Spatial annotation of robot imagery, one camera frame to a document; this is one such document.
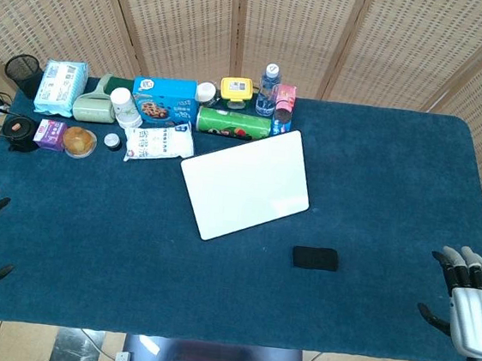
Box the small silver black tin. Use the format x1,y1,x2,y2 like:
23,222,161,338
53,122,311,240
102,132,124,153

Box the white rectangular board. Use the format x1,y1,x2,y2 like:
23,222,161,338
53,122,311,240
172,117,318,252

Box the black mesh pen holder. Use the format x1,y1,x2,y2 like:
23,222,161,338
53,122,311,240
2,52,46,100

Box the small black rectangular object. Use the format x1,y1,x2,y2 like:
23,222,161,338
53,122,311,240
291,244,340,274

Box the dark blue table cloth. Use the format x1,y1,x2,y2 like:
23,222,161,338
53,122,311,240
0,64,482,361

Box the light blue wet wipes pack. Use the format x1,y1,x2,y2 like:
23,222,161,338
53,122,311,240
32,57,91,120

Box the pink packaged bottle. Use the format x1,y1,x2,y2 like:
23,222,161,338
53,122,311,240
273,82,300,115

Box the white paper cup stack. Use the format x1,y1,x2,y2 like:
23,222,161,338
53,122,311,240
106,86,147,130

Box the clear water bottle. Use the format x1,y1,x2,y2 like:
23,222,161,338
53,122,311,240
254,62,285,119

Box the purple small box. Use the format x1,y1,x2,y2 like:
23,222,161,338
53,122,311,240
32,117,69,153

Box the black teapot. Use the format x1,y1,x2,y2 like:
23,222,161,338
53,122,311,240
0,108,45,155

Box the blue cookie roll pack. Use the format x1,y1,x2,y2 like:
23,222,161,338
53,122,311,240
270,108,295,138

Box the woven bamboo folding screen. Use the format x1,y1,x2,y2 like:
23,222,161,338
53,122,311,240
0,0,482,275

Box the white plastic pouch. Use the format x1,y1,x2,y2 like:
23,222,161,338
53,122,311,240
121,116,199,170

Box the yellow lidded container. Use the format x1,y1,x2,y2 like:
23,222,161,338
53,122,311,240
218,75,255,111

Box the dark green cloth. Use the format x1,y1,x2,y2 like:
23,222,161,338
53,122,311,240
103,73,137,94

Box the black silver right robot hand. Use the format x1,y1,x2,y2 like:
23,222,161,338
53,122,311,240
412,241,482,361

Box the blue cookie box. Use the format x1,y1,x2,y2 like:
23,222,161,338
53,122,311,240
128,75,203,132

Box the orange jelly cup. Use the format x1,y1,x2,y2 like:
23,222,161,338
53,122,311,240
61,124,99,162

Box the green chips can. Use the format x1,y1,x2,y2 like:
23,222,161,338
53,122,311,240
194,105,274,144

